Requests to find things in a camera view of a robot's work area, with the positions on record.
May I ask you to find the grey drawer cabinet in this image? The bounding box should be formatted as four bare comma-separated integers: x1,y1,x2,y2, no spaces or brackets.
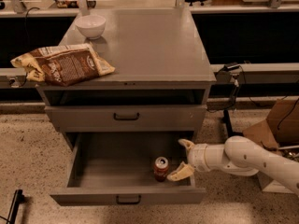
36,7,217,147

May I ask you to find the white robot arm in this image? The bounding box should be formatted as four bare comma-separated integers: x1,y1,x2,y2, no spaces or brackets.
167,136,299,195

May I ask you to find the black stand leg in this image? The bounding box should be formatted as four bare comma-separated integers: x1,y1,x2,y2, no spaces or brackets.
6,189,25,224

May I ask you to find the white ceramic bowl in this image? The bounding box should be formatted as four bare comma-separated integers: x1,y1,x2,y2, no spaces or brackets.
75,15,107,39

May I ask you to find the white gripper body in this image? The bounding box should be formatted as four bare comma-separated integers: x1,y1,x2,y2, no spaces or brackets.
187,144,229,172

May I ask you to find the closed grey upper drawer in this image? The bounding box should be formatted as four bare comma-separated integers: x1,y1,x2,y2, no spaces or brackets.
45,105,206,133

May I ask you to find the red coke can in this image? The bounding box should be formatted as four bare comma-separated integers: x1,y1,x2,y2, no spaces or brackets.
153,157,169,182

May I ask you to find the brown chip bag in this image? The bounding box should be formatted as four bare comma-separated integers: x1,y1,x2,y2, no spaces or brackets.
10,43,115,87

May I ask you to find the brown cardboard box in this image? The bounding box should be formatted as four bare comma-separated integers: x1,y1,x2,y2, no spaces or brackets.
242,98,299,194

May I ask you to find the black power adapter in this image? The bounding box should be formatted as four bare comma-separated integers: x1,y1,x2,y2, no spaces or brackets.
224,63,240,71

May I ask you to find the black tripod stand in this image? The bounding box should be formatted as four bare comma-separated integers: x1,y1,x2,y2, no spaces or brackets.
222,75,240,137

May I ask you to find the open grey lower drawer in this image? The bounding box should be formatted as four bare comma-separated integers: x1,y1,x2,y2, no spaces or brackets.
50,132,206,206

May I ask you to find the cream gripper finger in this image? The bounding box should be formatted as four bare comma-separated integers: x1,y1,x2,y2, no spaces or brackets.
167,161,194,182
178,139,194,151

